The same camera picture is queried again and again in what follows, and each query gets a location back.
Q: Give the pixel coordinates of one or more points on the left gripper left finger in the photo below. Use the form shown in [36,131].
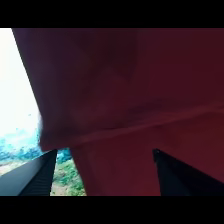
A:
[31,180]

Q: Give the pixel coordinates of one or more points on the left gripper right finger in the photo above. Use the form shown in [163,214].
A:
[180,180]

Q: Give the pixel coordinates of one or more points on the dark red T-shirt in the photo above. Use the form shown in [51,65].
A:
[133,100]

